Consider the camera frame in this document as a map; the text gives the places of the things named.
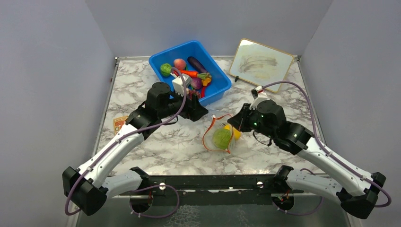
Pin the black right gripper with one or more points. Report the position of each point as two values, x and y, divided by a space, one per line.
239 120

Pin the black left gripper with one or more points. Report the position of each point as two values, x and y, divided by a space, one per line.
193 109

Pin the green artichoke toy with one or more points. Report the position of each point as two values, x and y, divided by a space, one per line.
165 69

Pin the yellow bell pepper toy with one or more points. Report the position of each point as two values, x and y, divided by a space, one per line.
237 134

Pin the purple onion toy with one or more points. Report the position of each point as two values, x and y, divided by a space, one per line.
196 83

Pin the green cabbage toy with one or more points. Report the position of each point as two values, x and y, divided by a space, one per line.
221 138

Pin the clear zip bag orange zipper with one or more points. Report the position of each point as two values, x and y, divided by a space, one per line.
216 123

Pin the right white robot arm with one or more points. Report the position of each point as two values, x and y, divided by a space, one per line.
354 189

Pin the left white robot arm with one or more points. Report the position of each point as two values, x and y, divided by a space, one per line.
85 187

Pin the red grapes toy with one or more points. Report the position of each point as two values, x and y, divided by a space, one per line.
193 94

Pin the orange carrot toy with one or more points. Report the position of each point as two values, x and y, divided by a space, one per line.
195 74

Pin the peach toy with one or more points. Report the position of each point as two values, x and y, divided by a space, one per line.
180 64

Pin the red chili toy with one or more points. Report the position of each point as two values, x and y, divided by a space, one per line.
203 92

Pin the orange card tile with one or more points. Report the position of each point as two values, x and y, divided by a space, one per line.
118 123

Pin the small orange pepper toy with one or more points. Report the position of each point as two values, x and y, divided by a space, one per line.
206 82

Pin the purple eggplant toy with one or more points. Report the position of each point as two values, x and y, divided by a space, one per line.
196 64

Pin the gold framed whiteboard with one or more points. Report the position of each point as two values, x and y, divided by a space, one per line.
259 64

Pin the blue plastic bin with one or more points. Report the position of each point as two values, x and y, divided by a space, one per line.
220 82

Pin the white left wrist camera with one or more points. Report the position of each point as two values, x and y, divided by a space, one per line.
181 83

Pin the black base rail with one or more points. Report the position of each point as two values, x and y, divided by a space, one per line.
204 190

